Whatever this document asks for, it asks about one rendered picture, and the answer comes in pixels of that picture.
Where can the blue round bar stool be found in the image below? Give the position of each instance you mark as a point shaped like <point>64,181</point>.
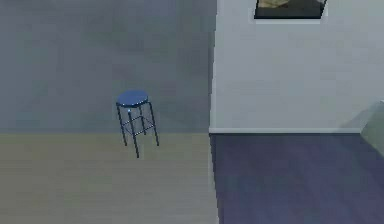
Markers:
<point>132,98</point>

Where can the pale green furniture corner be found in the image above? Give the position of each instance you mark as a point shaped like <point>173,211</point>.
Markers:
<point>376,130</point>

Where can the dark framed wall picture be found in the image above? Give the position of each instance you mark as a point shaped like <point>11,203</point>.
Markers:
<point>288,10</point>

